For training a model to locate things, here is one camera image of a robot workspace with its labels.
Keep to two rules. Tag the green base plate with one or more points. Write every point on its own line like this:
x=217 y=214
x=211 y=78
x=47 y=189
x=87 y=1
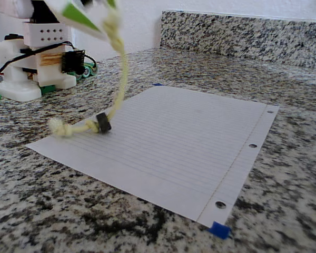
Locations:
x=48 y=89

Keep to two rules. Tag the lined white paper sheet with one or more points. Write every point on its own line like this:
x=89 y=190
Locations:
x=173 y=147

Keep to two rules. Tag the black motor control board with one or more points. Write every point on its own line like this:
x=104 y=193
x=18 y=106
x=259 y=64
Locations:
x=73 y=62

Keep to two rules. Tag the black hex nut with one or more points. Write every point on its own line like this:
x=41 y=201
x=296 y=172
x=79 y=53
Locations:
x=104 y=123

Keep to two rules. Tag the green round component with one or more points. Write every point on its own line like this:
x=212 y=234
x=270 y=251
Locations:
x=88 y=72

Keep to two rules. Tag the blue tape piece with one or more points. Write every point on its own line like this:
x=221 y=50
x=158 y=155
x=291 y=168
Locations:
x=157 y=85
x=219 y=229

